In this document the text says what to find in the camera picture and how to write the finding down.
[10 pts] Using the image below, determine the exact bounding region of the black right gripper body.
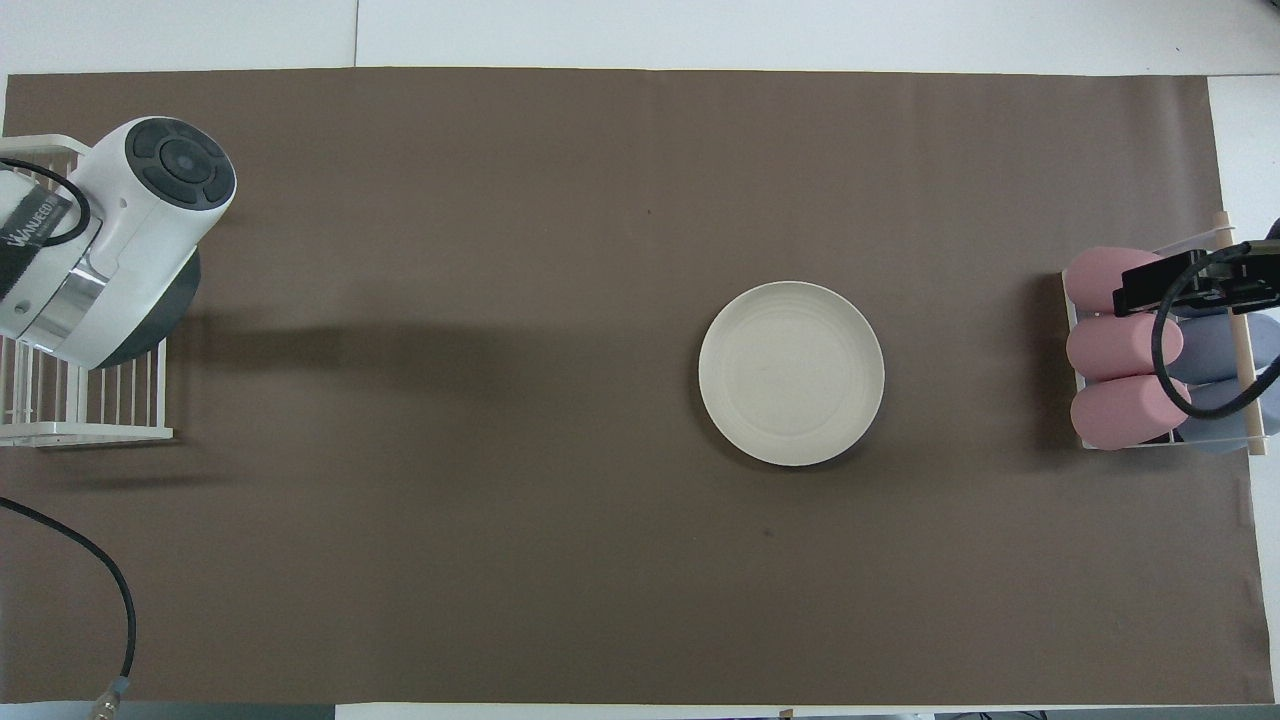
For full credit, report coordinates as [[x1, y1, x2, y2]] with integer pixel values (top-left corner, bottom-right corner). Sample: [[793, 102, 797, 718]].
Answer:
[[1193, 240, 1280, 312]]

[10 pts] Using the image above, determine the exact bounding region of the cream round plate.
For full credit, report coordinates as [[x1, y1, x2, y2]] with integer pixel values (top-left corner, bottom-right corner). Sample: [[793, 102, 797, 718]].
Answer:
[[698, 281, 886, 468]]

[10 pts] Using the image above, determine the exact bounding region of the pink plastic cup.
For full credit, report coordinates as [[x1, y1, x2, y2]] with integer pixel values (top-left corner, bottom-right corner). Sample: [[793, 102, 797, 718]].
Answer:
[[1066, 313, 1185, 382], [1070, 375, 1193, 451], [1063, 247, 1181, 316]]

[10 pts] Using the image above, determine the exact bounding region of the rack of pink blue rolls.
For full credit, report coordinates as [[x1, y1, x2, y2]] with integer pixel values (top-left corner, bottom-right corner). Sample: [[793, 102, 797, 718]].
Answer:
[[1060, 210, 1271, 458]]

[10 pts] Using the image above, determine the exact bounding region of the brown table mat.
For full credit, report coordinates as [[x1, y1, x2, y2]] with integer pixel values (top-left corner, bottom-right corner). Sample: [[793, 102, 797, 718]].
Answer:
[[0, 67, 1266, 706]]

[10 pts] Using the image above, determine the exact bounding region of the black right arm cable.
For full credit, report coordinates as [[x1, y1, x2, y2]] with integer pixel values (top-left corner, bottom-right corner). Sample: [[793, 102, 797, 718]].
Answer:
[[1152, 243, 1280, 420]]

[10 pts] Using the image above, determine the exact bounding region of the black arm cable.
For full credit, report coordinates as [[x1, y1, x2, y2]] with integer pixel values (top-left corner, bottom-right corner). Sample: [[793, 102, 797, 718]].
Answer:
[[0, 158, 137, 720], [1152, 243, 1280, 420]]

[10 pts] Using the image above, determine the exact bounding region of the white wire dish rack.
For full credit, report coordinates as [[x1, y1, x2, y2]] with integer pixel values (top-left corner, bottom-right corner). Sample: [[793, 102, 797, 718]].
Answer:
[[0, 134, 173, 448]]

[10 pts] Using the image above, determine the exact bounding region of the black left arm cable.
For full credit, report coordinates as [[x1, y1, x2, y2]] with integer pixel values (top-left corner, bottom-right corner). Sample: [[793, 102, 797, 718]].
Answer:
[[0, 158, 137, 720]]

